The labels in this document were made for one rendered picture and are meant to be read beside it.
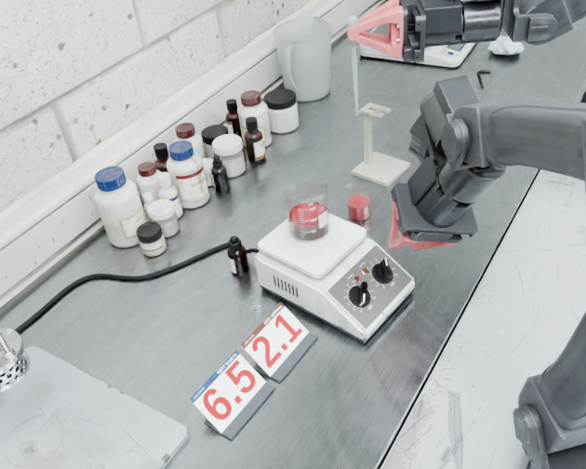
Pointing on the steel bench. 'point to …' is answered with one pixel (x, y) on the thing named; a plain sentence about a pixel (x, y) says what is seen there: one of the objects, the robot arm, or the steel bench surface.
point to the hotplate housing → (309, 301)
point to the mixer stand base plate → (73, 423)
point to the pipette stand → (387, 166)
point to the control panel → (380, 294)
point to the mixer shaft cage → (0, 355)
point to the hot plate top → (343, 240)
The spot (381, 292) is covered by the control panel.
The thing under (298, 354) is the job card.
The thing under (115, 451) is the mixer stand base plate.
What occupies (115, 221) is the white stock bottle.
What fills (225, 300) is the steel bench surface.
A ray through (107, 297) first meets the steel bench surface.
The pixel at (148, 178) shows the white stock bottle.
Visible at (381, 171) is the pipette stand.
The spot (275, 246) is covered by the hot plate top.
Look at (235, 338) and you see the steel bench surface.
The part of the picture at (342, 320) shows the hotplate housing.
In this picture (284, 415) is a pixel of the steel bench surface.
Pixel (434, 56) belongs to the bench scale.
